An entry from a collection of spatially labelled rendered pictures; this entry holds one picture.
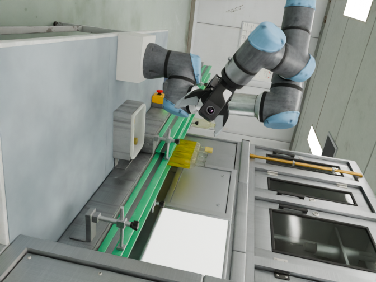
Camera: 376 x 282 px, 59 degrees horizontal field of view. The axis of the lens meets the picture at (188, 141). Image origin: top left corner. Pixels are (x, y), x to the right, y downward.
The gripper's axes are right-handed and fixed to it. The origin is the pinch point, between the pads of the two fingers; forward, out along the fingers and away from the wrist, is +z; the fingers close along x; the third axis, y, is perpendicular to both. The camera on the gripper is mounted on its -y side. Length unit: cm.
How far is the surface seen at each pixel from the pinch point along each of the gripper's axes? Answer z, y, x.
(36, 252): 26, -45, 15
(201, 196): 65, 32, -33
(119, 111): 40, 25, 23
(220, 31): 268, 597, -8
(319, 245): 37, 24, -85
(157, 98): 68, 76, 14
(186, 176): 75, 46, -24
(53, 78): 6.6, -10.8, 38.9
